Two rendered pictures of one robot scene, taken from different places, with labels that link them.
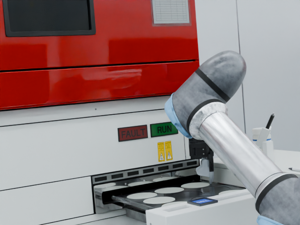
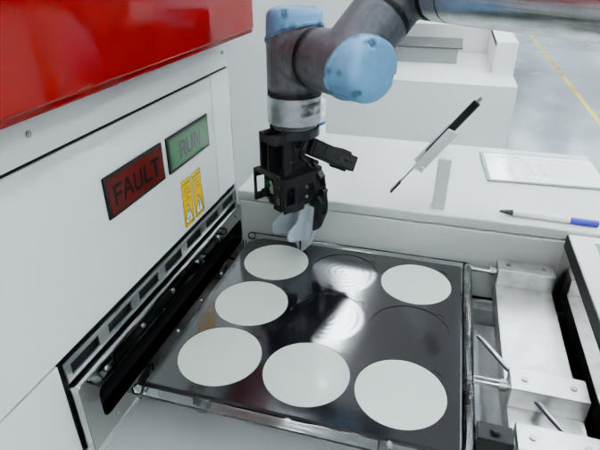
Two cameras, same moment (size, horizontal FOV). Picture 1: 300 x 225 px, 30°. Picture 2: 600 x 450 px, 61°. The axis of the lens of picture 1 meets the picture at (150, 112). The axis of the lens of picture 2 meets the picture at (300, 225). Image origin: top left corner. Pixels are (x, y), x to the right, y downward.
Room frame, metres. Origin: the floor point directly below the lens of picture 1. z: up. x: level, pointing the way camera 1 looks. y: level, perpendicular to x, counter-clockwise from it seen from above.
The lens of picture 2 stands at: (1.44, 0.29, 1.33)
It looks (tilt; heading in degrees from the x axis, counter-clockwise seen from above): 29 degrees down; 317
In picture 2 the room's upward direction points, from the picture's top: straight up
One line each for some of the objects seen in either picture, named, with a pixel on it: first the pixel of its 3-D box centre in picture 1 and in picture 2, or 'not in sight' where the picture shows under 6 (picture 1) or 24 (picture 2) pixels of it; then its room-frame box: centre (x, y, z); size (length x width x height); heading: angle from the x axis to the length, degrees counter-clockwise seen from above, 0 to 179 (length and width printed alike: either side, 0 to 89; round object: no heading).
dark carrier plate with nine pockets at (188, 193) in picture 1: (187, 195); (327, 317); (1.80, -0.10, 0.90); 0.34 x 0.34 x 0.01; 31
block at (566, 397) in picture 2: not in sight; (545, 393); (1.54, -0.18, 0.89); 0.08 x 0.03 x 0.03; 31
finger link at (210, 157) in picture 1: (210, 158); (312, 202); (1.93, -0.20, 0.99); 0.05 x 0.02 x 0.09; 179
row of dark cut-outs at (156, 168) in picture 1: (147, 170); (171, 260); (1.98, 0.02, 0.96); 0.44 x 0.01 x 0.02; 121
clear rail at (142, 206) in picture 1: (139, 205); (289, 425); (1.71, 0.05, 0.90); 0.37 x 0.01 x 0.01; 31
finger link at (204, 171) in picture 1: (205, 172); (300, 231); (1.93, -0.17, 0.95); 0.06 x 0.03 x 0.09; 89
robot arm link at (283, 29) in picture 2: not in sight; (295, 52); (1.95, -0.18, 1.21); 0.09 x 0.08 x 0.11; 173
